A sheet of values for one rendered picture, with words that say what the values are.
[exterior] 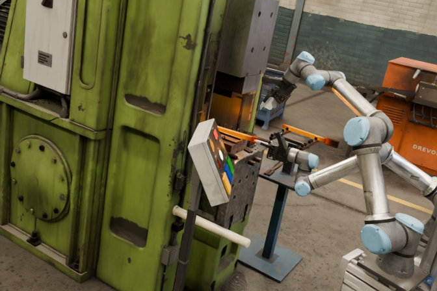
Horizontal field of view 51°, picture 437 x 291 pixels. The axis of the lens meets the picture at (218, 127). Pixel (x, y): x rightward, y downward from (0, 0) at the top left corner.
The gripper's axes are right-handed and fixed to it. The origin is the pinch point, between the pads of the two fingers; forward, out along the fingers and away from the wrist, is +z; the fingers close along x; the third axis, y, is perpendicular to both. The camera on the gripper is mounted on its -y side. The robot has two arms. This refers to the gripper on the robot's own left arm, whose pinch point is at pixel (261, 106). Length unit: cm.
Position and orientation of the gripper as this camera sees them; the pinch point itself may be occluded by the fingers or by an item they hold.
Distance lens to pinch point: 235.0
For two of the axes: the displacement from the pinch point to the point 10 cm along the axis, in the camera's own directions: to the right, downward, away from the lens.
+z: -5.4, 7.0, 4.7
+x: 5.0, -1.9, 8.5
